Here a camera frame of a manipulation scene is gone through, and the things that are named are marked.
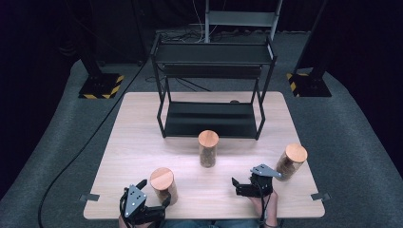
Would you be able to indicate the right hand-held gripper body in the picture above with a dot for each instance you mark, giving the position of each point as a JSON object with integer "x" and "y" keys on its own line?
{"x": 264, "y": 171}

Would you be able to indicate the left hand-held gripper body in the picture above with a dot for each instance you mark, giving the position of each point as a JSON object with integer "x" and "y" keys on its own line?
{"x": 135, "y": 202}

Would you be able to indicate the black yellow-striped stand base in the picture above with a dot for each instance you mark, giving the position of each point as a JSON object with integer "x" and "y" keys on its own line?
{"x": 312, "y": 87}
{"x": 101, "y": 87}

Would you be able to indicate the person's blue jeans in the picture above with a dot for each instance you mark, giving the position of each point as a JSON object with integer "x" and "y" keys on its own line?
{"x": 206, "y": 224}

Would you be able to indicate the grey metal stand frame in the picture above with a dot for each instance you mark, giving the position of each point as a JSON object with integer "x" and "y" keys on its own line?
{"x": 240, "y": 19}

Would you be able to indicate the black metal shelf rack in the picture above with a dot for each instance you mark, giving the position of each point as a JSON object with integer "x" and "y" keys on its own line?
{"x": 212, "y": 53}

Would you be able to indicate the grey table bracket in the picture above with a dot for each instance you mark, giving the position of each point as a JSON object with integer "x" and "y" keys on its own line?
{"x": 89, "y": 197}
{"x": 320, "y": 196}

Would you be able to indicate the wooden-lid jar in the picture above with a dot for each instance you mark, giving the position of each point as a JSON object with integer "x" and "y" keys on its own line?
{"x": 161, "y": 179}
{"x": 296, "y": 153}
{"x": 208, "y": 139}

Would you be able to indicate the person's left hand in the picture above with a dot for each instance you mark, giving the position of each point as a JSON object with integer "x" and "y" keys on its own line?
{"x": 123, "y": 223}

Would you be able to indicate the person's right hand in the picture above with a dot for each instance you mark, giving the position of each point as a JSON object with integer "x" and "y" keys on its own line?
{"x": 270, "y": 210}

